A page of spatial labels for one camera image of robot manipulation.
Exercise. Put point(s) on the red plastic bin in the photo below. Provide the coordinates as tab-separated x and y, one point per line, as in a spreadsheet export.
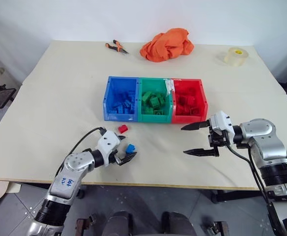
189	100

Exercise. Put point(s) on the clear tape roll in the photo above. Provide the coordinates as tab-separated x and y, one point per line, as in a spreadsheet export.
235	56

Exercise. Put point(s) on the green toy block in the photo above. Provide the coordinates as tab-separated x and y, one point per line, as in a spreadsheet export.
148	110
155	101
147	96
162	98
158	112

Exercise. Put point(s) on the dark rounded shape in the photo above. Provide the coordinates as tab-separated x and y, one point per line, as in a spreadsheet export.
116	225
178	225

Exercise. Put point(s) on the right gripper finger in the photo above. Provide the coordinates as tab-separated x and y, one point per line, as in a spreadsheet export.
196	126
202	151

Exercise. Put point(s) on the black table leg bar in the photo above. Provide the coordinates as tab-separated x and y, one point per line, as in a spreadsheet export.
237	195

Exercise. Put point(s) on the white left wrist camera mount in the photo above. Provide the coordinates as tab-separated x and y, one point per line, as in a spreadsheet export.
107	142

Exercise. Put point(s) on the white tape strip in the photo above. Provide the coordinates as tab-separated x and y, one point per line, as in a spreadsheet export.
169	86

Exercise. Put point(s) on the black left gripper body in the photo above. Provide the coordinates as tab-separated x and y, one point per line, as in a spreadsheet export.
116	159

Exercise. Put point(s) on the brown caster bracket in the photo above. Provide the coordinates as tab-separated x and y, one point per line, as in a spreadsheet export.
84	226
216	228

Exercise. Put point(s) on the green plastic bin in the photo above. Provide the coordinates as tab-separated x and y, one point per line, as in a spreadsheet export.
154	98

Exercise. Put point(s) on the blue toy block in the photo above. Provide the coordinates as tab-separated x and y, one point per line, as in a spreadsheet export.
130	148
128	109
116	108

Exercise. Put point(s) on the crumpled orange cloth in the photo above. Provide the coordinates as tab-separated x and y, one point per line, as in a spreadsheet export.
168	45

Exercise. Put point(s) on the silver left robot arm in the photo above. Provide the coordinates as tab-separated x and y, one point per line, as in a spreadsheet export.
72	169

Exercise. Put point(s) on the red toy block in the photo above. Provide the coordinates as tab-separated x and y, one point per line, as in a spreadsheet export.
123	128
191	100

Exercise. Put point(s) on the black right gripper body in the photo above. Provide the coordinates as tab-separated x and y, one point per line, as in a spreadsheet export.
218	140

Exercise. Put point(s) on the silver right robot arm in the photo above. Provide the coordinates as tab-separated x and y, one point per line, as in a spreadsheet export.
268	147

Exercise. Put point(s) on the blue plastic bin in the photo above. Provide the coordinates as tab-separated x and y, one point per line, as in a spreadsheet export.
120	98

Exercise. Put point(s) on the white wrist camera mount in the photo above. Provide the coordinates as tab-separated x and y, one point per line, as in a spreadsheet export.
223	124
107	142

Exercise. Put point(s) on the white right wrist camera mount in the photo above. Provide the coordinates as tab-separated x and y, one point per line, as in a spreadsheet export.
223	124

